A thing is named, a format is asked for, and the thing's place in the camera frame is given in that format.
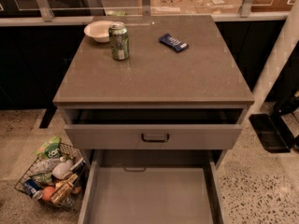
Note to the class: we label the white bowl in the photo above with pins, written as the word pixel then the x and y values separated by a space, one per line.
pixel 98 31

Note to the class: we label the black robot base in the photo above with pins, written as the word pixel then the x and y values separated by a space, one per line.
pixel 272 130

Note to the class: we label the grey drawer cabinet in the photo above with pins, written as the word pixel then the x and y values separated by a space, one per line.
pixel 154 76

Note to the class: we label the grey drawer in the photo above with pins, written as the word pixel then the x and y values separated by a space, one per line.
pixel 191 128
pixel 152 187

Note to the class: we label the grey top drawer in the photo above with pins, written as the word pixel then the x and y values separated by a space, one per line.
pixel 191 128

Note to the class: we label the cardboard box left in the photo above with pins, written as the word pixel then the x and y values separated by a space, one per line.
pixel 172 7

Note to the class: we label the green chip bag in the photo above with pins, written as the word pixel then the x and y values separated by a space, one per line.
pixel 50 149

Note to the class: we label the blue soda can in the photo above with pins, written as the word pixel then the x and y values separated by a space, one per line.
pixel 32 189

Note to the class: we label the clear water bottle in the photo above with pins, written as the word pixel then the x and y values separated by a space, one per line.
pixel 47 165

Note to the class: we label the green soda can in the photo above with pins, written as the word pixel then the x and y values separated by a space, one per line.
pixel 119 40

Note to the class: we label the clear acrylic barrier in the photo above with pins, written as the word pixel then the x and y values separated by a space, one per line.
pixel 75 11

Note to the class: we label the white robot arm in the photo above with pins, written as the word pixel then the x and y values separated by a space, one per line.
pixel 279 55

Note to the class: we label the brown snack box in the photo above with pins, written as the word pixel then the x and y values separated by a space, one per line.
pixel 61 193

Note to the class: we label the black wire basket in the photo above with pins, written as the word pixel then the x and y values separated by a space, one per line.
pixel 77 176

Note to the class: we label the orange fruit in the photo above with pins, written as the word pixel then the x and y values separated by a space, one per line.
pixel 47 192

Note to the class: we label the blue snack bar wrapper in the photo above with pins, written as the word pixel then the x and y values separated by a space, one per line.
pixel 173 43

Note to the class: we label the white plastic bottle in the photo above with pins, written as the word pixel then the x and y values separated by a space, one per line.
pixel 62 169

